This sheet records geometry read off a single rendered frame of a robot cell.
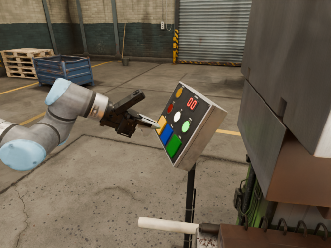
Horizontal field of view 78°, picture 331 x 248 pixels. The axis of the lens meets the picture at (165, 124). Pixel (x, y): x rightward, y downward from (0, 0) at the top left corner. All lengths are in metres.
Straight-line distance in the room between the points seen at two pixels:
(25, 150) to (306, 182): 0.57
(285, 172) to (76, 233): 1.77
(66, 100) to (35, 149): 0.16
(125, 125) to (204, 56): 7.79
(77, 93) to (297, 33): 0.57
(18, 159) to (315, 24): 0.63
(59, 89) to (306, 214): 0.77
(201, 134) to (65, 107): 0.46
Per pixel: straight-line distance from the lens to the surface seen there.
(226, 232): 0.61
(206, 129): 0.77
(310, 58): 0.20
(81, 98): 0.67
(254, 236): 0.62
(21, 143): 0.62
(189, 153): 0.80
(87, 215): 2.01
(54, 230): 2.01
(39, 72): 6.14
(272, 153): 0.26
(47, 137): 0.66
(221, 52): 8.33
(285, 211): 0.71
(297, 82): 0.22
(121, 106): 0.69
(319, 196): 0.29
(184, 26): 8.47
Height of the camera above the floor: 1.46
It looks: 26 degrees down
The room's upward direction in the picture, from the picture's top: straight up
